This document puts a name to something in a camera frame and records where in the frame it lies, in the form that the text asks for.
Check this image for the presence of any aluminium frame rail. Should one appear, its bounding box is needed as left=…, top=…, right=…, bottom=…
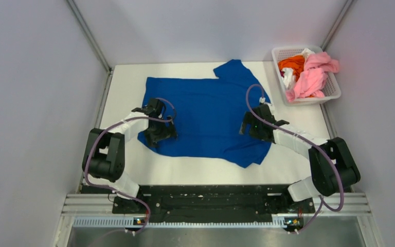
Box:
left=53, top=192, right=381, bottom=246

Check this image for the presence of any white plastic laundry basket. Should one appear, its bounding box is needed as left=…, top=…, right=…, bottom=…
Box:
left=272, top=45, right=341, bottom=106

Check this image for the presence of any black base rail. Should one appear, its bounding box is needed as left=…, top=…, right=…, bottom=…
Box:
left=108, top=184, right=315, bottom=225

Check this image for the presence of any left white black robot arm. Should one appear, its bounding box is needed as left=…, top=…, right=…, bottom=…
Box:
left=82, top=98, right=177, bottom=213

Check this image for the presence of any white t shirt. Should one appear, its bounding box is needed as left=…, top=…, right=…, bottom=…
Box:
left=280, top=48, right=315, bottom=90

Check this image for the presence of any orange t shirt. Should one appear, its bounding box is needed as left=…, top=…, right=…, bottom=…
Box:
left=278, top=55, right=305, bottom=81

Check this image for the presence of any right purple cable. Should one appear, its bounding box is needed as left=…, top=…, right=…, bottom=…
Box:
left=245, top=84, right=345, bottom=233

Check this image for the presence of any pink t shirt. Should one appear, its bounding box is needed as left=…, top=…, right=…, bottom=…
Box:
left=285, top=51, right=340, bottom=102

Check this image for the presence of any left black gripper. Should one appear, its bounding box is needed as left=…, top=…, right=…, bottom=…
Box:
left=143, top=115, right=176, bottom=148

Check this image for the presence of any blue t shirt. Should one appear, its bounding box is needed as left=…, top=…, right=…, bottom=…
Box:
left=142, top=60, right=271, bottom=168

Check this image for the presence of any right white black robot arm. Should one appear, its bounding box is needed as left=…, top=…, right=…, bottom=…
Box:
left=240, top=103, right=361, bottom=212

